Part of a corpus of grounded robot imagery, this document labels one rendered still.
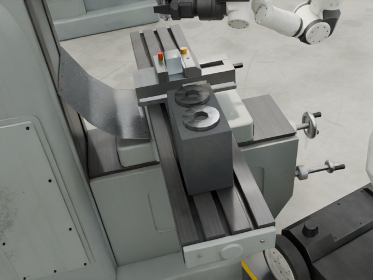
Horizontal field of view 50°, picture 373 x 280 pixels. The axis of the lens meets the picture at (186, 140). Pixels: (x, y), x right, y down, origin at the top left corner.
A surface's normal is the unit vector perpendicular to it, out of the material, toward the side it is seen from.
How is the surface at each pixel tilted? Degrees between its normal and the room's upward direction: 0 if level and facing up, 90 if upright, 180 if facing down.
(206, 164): 90
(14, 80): 88
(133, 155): 90
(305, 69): 0
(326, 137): 0
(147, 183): 90
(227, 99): 0
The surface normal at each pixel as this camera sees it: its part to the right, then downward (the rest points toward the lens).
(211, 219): -0.09, -0.77
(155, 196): 0.21, 0.61
